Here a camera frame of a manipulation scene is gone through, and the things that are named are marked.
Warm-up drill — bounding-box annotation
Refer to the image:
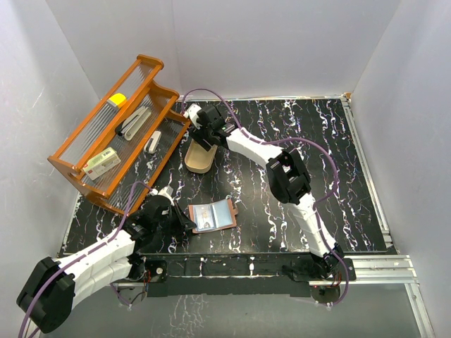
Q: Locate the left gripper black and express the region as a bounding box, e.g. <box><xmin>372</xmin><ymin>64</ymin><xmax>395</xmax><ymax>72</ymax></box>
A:
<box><xmin>153</xmin><ymin>201</ymin><xmax>196</xmax><ymax>236</ymax></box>

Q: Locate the silver VIP card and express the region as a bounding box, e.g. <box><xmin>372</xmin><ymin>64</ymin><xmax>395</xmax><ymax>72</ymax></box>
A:
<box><xmin>193</xmin><ymin>206</ymin><xmax>216</xmax><ymax>232</ymax></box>

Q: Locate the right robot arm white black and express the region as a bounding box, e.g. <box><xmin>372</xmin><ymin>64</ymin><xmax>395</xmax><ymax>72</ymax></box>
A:
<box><xmin>183</xmin><ymin>104</ymin><xmax>343</xmax><ymax>280</ymax></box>

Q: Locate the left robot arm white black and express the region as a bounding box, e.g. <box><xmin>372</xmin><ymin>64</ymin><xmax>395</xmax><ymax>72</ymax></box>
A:
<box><xmin>16</xmin><ymin>194</ymin><xmax>196</xmax><ymax>337</ymax></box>

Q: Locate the beige oval tray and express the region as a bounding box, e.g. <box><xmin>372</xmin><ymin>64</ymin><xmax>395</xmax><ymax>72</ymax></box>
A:
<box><xmin>184</xmin><ymin>140</ymin><xmax>218</xmax><ymax>174</ymax></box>

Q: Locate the small white stapler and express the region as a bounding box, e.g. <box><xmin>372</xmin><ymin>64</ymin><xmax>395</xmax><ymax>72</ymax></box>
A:
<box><xmin>144</xmin><ymin>130</ymin><xmax>161</xmax><ymax>154</ymax></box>

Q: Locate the grey black stapler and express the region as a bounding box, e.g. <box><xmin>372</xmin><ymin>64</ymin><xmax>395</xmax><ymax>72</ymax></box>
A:
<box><xmin>115</xmin><ymin>106</ymin><xmax>151</xmax><ymax>141</ymax></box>

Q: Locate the orange wooden shelf rack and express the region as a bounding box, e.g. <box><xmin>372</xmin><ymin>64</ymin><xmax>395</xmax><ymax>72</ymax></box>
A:
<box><xmin>48</xmin><ymin>54</ymin><xmax>190</xmax><ymax>214</ymax></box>

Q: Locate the yellow grey eraser block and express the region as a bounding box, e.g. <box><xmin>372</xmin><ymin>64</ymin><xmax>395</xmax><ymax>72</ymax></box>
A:
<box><xmin>107</xmin><ymin>93</ymin><xmax>127</xmax><ymax>109</ymax></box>

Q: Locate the green white staples box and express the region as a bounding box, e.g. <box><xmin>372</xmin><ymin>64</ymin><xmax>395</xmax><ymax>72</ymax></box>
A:
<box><xmin>83</xmin><ymin>147</ymin><xmax>121</xmax><ymax>180</ymax></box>

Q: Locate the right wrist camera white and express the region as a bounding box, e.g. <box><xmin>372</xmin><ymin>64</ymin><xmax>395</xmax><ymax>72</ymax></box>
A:
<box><xmin>183</xmin><ymin>104</ymin><xmax>202</xmax><ymax>123</ymax></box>

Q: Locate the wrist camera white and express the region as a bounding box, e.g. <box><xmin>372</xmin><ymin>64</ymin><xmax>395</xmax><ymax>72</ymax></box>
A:
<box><xmin>183</xmin><ymin>104</ymin><xmax>202</xmax><ymax>123</ymax></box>
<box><xmin>154</xmin><ymin>186</ymin><xmax>174</xmax><ymax>207</ymax></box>

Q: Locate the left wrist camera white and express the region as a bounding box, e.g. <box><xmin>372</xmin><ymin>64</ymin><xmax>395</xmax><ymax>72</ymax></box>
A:
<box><xmin>154</xmin><ymin>186</ymin><xmax>174</xmax><ymax>207</ymax></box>

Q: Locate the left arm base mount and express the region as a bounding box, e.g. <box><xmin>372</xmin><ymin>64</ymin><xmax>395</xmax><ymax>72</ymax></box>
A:
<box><xmin>111</xmin><ymin>258</ymin><xmax>168</xmax><ymax>311</ymax></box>

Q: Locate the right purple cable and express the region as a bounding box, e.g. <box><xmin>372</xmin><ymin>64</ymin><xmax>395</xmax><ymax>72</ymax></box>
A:
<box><xmin>182</xmin><ymin>87</ymin><xmax>350</xmax><ymax>306</ymax></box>

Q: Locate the purple cable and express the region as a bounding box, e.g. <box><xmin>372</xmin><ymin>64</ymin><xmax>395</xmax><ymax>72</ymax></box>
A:
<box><xmin>16</xmin><ymin>181</ymin><xmax>159</xmax><ymax>338</ymax></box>
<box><xmin>182</xmin><ymin>87</ymin><xmax>350</xmax><ymax>306</ymax></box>

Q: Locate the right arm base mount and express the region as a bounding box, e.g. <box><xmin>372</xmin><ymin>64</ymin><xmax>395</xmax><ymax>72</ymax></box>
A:
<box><xmin>280</xmin><ymin>253</ymin><xmax>357</xmax><ymax>287</ymax></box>

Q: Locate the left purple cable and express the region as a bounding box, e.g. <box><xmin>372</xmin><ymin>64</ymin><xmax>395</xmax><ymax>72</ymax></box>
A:
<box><xmin>16</xmin><ymin>181</ymin><xmax>159</xmax><ymax>338</ymax></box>

